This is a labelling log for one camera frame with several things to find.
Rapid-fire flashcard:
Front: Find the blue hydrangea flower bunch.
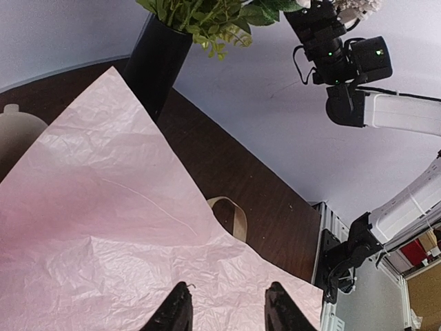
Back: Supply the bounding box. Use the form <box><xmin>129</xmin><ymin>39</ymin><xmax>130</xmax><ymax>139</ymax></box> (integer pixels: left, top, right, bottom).
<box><xmin>331</xmin><ymin>0</ymin><xmax>383</xmax><ymax>20</ymax></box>

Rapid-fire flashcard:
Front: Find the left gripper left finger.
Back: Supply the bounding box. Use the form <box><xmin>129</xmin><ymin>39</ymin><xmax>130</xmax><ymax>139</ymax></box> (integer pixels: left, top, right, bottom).
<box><xmin>140</xmin><ymin>281</ymin><xmax>193</xmax><ymax>331</ymax></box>

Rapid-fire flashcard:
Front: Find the tan satin ribbon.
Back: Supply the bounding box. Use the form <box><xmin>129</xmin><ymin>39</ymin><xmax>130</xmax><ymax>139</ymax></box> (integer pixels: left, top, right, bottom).
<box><xmin>207</xmin><ymin>196</ymin><xmax>248</xmax><ymax>243</ymax></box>

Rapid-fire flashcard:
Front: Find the black cylindrical vase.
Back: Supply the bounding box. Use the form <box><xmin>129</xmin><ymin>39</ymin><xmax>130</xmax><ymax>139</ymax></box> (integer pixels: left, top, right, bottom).
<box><xmin>122</xmin><ymin>15</ymin><xmax>192</xmax><ymax>121</ymax></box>

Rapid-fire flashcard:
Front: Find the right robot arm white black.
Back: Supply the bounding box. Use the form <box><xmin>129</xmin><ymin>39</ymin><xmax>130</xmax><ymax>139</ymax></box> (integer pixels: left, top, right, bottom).
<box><xmin>243</xmin><ymin>1</ymin><xmax>440</xmax><ymax>225</ymax></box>

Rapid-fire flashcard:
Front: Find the beige floral mug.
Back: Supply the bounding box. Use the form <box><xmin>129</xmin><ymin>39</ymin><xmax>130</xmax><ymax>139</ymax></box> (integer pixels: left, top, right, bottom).
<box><xmin>1</xmin><ymin>103</ymin><xmax>48</xmax><ymax>181</ymax></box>

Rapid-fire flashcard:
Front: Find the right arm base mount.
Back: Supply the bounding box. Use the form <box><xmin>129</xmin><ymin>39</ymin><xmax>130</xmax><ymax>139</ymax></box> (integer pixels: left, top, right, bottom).
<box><xmin>314</xmin><ymin>202</ymin><xmax>390</xmax><ymax>304</ymax></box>

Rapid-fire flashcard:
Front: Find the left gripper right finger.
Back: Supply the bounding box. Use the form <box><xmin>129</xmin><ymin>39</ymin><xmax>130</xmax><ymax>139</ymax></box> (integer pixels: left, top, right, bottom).
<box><xmin>265</xmin><ymin>281</ymin><xmax>316</xmax><ymax>331</ymax></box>

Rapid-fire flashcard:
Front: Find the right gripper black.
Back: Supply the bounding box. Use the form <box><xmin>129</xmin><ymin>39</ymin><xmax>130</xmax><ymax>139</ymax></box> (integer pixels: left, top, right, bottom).
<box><xmin>284</xmin><ymin>1</ymin><xmax>347</xmax><ymax>43</ymax></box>

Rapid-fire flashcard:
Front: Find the green fern white flower bunch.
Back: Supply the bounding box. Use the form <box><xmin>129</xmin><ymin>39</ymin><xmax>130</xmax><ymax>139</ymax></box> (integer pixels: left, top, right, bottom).
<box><xmin>137</xmin><ymin>0</ymin><xmax>311</xmax><ymax>60</ymax></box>

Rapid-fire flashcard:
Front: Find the pink wrapping paper sheet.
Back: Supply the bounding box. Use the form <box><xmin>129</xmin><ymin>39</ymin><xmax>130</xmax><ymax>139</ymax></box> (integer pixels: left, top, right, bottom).
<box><xmin>1</xmin><ymin>68</ymin><xmax>322</xmax><ymax>330</ymax></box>

